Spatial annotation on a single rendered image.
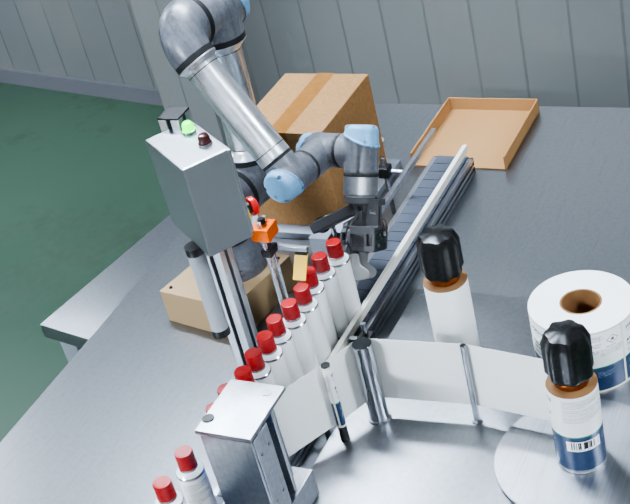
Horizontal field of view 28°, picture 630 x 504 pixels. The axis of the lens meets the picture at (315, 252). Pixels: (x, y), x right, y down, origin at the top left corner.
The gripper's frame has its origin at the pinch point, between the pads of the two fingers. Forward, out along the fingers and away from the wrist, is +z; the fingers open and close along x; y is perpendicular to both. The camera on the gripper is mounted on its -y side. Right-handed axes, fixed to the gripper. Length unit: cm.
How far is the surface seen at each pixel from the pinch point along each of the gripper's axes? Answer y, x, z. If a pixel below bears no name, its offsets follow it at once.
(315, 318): 3.2, -22.2, 3.3
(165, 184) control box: -14, -50, -24
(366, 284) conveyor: -0.7, 10.0, 0.6
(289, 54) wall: -139, 224, -60
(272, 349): 1.9, -37.4, 7.3
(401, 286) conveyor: 5.9, 14.5, 1.0
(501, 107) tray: 3, 87, -40
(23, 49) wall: -311, 257, -64
